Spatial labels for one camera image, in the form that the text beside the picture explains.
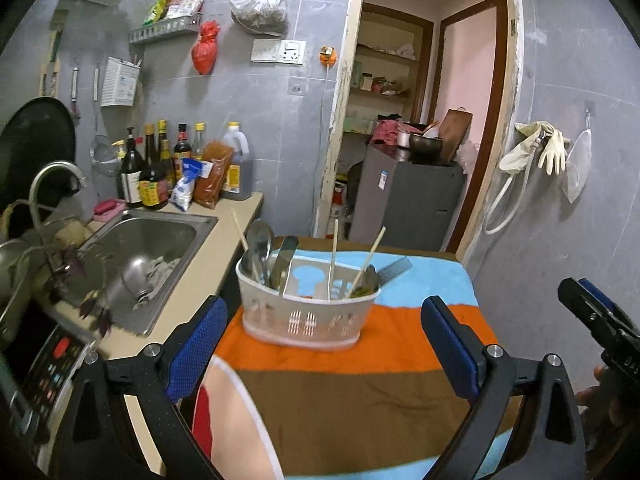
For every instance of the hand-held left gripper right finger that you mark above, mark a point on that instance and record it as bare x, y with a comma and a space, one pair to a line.
452, 350

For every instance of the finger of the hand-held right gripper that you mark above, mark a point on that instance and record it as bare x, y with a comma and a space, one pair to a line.
600, 297
580, 305

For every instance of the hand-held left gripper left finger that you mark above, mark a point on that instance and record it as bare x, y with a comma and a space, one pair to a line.
195, 350

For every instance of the patterned steel knife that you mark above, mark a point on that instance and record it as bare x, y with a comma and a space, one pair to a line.
397, 267

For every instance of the white plastic utensil basket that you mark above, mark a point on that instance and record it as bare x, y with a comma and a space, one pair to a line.
300, 325

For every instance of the gold spoon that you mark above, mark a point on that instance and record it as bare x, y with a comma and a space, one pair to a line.
369, 280

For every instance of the wooden chopstick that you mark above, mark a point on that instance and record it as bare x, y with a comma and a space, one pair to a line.
334, 250
241, 235
375, 247

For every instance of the large steel spoon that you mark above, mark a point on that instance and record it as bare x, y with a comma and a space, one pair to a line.
260, 240

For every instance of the person's right hand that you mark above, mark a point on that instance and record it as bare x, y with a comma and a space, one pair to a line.
585, 399

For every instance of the beige kitchen counter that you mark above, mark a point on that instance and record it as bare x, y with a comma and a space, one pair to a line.
210, 260

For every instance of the grey dishcloth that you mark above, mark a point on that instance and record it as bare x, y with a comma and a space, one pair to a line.
160, 265

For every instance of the striped towel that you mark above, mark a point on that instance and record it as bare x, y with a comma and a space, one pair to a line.
350, 385

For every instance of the steel sink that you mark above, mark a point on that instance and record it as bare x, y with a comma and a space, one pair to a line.
125, 240

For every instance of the cream rubber glove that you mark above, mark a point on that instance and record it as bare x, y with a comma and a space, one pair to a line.
552, 152
517, 155

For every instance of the induction cooker control panel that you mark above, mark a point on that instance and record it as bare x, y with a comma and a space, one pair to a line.
45, 385

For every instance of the grey fridge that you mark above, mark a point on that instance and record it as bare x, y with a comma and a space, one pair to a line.
410, 200

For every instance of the blue and white bag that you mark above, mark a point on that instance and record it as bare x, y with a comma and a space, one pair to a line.
187, 185

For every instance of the pink soap dish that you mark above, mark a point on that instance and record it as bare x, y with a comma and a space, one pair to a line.
107, 208

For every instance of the beige scrub sponge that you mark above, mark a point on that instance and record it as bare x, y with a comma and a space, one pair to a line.
72, 232

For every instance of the yellow label sauce bottle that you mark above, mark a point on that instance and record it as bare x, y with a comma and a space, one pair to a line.
152, 185

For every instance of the orange spice packet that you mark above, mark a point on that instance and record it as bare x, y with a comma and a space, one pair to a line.
212, 175

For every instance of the large dark sauce jug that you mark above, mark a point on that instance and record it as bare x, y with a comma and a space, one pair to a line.
235, 170

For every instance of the red and white bottle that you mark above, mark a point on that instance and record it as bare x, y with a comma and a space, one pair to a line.
339, 197

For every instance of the red label sauce bottle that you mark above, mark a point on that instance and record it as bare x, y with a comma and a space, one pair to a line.
181, 152

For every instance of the clear yellow cap bottle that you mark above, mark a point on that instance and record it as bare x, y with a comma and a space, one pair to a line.
199, 142

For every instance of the tall yellow cap bottle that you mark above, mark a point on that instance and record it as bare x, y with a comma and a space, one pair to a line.
162, 145

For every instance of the dark metal bowl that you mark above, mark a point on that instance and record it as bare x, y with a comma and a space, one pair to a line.
425, 143

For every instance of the brown cutting board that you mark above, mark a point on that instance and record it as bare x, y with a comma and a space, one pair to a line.
457, 132

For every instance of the steel cup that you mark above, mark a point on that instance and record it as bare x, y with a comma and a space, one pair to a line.
403, 139

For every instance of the red cloth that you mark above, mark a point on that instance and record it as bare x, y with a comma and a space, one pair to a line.
385, 130

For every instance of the steel faucet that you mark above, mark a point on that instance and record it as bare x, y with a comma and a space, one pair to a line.
50, 170

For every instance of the black pan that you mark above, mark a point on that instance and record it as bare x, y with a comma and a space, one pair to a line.
35, 140

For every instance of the small white socket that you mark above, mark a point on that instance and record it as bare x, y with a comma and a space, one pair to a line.
297, 88

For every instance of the glass jar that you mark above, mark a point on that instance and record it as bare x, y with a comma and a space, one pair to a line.
368, 81

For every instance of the red plastic bag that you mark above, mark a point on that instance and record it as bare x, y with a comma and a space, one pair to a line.
205, 50

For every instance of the white switchboard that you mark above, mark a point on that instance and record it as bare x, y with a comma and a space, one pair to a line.
277, 51

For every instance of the long wooden utensil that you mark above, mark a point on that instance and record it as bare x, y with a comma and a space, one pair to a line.
52, 55

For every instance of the clear noodle packet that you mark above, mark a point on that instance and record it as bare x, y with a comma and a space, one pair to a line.
185, 6

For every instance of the yellow snack packet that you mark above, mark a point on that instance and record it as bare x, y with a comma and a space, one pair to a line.
157, 7

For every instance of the wooden door frame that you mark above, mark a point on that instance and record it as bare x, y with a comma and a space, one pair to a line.
500, 110

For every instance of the wooden wall shelves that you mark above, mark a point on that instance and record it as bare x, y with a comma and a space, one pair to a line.
372, 94

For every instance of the white wall box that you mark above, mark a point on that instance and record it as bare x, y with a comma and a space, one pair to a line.
119, 82

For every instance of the orange wall hook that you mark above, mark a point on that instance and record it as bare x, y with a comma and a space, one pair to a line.
327, 57

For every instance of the grey wall rack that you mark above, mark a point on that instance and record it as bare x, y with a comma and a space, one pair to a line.
160, 31

